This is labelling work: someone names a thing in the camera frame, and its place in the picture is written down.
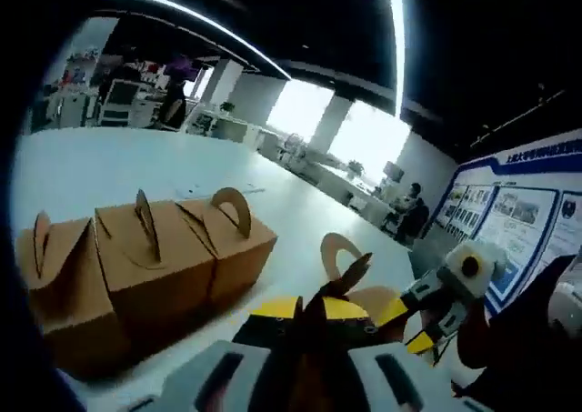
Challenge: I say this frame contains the large bright window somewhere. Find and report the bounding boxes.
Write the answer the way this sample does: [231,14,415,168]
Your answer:
[266,78,411,182]

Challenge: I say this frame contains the blue white wall display board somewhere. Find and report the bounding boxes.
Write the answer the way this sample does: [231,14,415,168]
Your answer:
[433,128,582,314]

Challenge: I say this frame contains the white worn chest device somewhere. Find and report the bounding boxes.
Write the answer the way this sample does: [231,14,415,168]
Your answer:
[547,255,582,339]

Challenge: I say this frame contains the white mesh office chair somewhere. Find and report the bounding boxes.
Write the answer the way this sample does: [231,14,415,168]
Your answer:
[96,78,141,126]

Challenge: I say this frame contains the brown paper box with handle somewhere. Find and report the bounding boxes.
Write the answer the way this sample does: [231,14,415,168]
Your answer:
[175,186,279,306]
[290,232,413,412]
[93,187,218,340]
[15,209,134,381]

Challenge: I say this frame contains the white display shelf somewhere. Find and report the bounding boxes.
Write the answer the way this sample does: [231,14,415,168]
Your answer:
[62,46,100,91]

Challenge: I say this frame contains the purple wall screen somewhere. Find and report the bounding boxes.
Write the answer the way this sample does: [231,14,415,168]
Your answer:
[165,54,202,75]

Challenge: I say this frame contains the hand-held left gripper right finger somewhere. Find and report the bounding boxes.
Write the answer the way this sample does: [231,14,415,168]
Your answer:
[317,296,495,412]

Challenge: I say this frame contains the person's right hand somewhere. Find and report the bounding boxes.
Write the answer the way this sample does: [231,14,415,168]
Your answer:
[456,305,499,379]

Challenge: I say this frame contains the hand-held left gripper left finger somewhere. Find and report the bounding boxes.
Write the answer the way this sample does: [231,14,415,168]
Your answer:
[131,295,305,412]

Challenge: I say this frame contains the long ceiling light strip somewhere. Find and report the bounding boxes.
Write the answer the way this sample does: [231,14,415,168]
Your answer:
[103,0,293,81]
[383,0,406,118]

